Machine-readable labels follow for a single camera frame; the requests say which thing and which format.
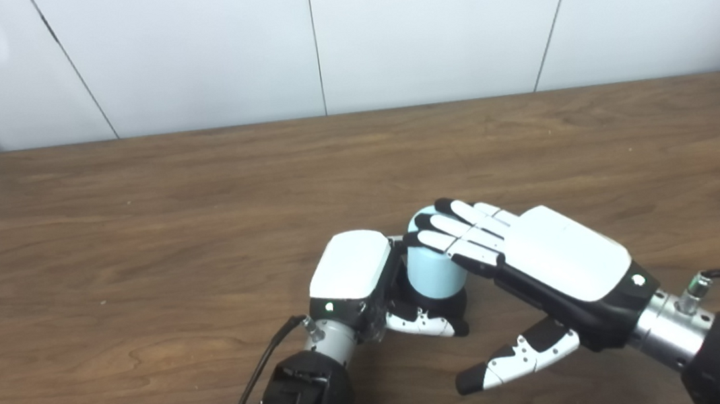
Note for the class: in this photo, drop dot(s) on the black funnel-shaped nozzle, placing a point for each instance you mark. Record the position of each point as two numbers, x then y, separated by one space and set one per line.
443 306

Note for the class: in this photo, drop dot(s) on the light blue cylinder cup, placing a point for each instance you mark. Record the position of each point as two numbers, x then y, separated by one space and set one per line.
433 275

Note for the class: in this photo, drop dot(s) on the white and black left hand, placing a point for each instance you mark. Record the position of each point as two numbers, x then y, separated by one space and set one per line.
350 264

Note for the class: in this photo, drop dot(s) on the white and black right hand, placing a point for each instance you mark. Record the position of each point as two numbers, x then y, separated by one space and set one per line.
569 253

